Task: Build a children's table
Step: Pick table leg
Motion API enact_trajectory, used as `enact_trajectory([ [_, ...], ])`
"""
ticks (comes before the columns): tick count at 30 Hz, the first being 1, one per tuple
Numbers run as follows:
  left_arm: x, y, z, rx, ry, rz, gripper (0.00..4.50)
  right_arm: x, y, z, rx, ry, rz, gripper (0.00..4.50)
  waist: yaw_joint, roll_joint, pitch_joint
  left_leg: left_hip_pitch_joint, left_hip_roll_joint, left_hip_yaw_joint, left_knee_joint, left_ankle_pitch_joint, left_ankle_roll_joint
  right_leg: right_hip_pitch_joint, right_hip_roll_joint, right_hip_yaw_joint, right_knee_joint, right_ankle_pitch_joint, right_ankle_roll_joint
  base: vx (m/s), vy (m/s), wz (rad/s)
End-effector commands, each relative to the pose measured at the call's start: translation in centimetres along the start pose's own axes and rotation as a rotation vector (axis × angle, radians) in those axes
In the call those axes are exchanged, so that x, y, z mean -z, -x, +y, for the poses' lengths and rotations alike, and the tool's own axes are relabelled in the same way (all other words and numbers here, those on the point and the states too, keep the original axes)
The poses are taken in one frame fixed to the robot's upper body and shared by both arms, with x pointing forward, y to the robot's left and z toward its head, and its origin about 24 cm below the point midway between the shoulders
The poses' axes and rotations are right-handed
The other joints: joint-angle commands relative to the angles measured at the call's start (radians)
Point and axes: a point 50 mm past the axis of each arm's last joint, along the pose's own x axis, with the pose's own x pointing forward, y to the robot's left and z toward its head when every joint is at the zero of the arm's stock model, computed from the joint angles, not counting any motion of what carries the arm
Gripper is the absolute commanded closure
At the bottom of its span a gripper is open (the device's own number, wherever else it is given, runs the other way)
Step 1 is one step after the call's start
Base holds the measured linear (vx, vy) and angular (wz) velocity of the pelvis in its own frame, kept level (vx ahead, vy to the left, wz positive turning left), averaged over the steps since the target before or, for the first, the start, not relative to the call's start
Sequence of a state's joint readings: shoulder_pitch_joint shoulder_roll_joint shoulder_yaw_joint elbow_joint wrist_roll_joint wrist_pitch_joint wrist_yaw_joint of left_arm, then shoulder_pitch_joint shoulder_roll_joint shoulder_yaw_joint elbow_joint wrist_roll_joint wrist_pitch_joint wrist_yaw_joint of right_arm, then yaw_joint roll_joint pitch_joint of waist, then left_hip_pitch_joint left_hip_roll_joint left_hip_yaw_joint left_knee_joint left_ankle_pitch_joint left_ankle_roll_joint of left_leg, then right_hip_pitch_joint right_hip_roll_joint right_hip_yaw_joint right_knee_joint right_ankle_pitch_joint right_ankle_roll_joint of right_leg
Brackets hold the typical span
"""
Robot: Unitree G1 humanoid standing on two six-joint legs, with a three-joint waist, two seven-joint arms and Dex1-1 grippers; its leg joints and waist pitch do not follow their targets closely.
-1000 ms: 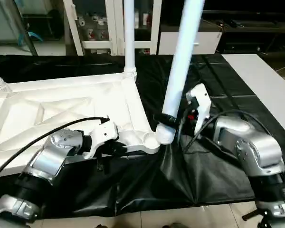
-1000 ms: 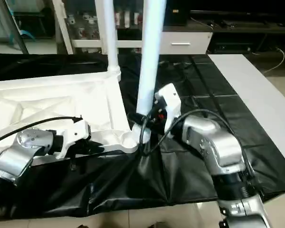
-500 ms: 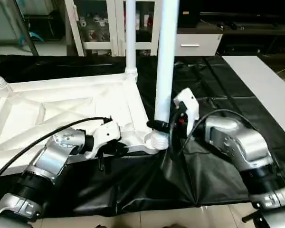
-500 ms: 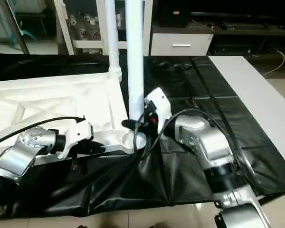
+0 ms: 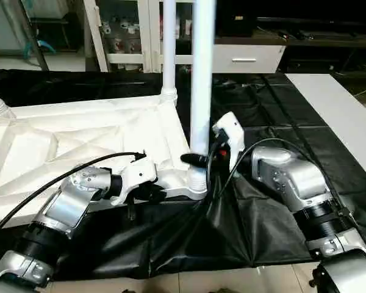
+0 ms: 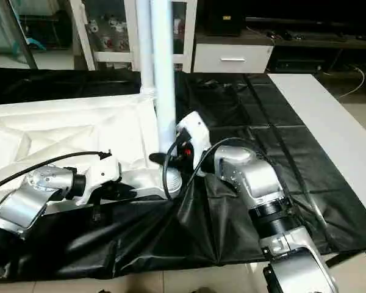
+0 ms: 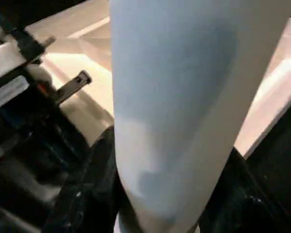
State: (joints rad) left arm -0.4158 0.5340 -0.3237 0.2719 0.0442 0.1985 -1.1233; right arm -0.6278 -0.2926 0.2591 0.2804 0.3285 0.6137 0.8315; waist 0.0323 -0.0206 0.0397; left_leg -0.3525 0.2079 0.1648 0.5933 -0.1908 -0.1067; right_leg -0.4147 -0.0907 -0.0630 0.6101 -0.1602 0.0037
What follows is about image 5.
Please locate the black box with yellow label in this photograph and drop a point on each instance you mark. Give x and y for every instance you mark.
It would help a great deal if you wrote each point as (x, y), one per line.
(235, 18)

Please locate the black work mat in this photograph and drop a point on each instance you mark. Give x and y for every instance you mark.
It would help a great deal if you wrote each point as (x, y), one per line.
(262, 104)

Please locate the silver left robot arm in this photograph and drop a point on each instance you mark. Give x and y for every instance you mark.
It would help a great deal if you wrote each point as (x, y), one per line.
(67, 207)

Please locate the white glass-door cabinet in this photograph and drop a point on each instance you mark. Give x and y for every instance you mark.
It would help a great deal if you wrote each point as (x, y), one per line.
(128, 30)

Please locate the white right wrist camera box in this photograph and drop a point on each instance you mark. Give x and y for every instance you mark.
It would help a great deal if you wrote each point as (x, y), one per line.
(233, 134)

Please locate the white drawer unit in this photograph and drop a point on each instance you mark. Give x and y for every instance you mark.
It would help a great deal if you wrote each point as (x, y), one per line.
(247, 59)

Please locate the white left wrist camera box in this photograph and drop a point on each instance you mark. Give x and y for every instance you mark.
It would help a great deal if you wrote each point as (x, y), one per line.
(137, 174)

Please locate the blue metal stand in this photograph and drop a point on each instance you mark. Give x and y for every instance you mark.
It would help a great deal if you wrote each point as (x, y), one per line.
(36, 47)

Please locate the dark wooden TV bench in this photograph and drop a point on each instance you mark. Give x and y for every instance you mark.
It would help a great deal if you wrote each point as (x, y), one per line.
(329, 49)

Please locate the white plastic table top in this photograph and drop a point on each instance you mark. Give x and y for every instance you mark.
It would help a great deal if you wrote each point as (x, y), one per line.
(67, 140)

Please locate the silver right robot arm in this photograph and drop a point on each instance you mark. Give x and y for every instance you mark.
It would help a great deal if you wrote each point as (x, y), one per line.
(293, 183)

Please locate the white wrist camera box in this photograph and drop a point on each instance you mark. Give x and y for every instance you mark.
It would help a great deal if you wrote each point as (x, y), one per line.
(233, 134)
(137, 174)

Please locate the white flat panel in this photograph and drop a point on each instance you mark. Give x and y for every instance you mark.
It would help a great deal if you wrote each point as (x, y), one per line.
(341, 122)

